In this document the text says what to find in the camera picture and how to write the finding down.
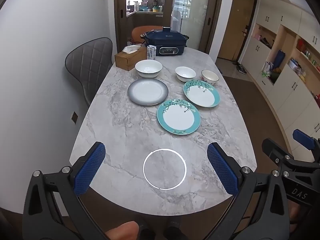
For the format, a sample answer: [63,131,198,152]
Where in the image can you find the teal floral plate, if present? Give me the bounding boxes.
[157,99,201,135]
[183,80,220,108]

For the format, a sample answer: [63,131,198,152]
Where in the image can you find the floral patterned small bowl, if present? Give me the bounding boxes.
[201,70,219,86]

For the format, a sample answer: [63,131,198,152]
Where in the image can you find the medium white bowl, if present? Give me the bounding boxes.
[175,66,196,82]

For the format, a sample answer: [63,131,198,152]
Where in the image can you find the grey rimmed plate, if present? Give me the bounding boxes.
[127,79,169,106]

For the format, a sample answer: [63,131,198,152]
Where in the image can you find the large white bowl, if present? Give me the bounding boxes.
[135,60,163,79]

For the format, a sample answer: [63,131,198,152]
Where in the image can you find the person's left hand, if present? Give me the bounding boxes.
[105,221,139,240]

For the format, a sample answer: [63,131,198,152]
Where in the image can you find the shoes on floor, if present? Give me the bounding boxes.
[233,62,247,75]

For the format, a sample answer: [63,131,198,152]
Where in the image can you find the grey quilted chair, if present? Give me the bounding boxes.
[65,37,113,106]

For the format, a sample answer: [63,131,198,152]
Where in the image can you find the wooden entrance door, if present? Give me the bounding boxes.
[217,0,257,61]

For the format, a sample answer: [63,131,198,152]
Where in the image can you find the navy electric cooker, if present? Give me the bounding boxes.
[140,27,189,56]

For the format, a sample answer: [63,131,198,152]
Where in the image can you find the small milk carton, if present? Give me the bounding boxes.
[146,45,157,60]

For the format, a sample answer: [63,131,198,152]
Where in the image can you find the wooden tissue box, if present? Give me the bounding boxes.
[115,44,146,71]

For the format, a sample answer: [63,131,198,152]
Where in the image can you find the glass sliding door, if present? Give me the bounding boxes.
[171,0,217,51]

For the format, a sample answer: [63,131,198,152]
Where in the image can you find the orange chair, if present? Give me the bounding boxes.
[131,25,162,44]

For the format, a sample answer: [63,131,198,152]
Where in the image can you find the white wall cabinet unit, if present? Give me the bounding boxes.
[242,0,319,161]

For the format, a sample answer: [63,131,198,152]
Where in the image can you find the wall socket plate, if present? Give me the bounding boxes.
[71,112,78,124]

